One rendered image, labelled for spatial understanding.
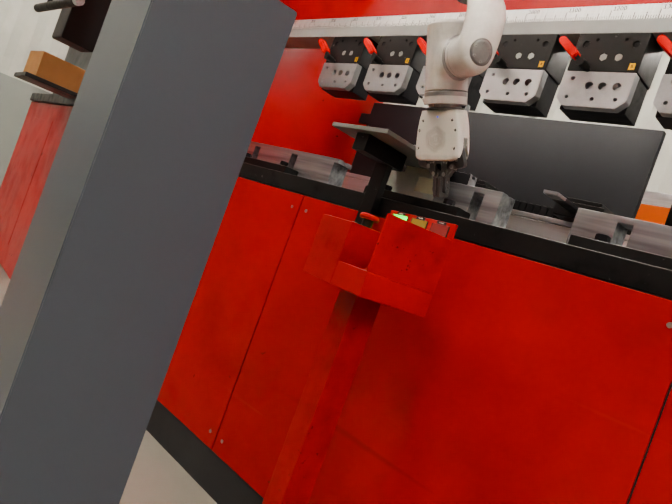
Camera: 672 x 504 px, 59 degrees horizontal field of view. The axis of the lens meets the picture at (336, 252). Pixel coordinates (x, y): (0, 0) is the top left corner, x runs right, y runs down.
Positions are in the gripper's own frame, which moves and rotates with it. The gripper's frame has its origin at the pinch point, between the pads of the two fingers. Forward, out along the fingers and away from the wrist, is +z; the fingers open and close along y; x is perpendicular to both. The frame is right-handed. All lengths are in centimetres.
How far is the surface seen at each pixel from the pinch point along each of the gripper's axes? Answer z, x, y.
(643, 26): -33, 31, 26
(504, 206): 4.7, 21.9, 2.8
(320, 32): -44, 39, -74
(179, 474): 81, -20, -66
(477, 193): 2.2, 21.8, -4.2
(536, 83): -22.6, 27.3, 5.7
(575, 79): -22.9, 27.0, 14.4
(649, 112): -52, 505, -108
